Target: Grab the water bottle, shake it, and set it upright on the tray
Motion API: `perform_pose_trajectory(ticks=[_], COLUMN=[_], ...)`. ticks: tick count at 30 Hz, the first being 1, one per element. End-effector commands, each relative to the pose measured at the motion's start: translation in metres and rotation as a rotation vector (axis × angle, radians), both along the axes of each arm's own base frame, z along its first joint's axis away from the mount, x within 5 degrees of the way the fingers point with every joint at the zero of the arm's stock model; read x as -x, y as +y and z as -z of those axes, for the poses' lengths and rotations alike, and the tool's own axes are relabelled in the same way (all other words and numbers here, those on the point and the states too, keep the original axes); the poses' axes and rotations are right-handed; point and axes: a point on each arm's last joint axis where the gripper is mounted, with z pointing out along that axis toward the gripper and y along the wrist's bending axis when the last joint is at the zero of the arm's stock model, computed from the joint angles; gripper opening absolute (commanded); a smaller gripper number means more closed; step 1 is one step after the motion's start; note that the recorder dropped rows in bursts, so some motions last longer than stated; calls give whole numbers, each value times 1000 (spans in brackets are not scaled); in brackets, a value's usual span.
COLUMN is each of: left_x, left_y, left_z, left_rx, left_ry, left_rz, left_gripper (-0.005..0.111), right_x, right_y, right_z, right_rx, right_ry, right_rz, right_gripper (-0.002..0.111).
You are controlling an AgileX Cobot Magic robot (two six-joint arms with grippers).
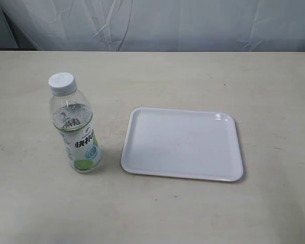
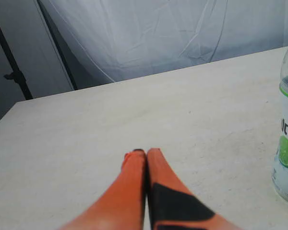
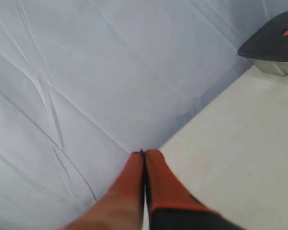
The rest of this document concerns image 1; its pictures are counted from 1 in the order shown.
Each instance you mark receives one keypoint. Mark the clear plastic drink bottle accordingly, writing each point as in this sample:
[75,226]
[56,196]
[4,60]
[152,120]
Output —
[72,116]

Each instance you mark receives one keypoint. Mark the white rectangular plastic tray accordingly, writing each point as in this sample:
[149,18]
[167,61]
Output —
[182,144]

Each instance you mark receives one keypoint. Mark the white fabric backdrop curtain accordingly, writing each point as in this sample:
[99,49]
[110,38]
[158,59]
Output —
[158,26]

